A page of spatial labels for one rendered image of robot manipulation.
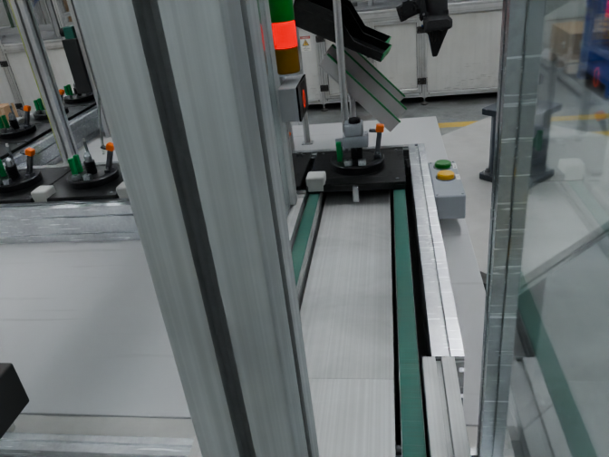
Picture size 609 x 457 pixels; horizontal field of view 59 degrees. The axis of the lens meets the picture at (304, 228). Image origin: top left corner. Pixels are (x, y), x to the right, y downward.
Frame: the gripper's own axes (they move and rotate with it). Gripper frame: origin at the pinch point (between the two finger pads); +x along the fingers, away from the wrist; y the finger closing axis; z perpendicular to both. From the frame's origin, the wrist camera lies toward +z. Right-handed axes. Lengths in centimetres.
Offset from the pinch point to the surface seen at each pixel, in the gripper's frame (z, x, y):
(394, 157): 10.3, 28.4, 0.7
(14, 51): 412, 43, -423
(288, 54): 30.8, -4.4, 26.4
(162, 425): 47, 39, 82
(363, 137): 17.7, 20.3, 7.2
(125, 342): 62, 39, 62
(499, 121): 1, -8, 88
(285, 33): 31.0, -8.6, 26.4
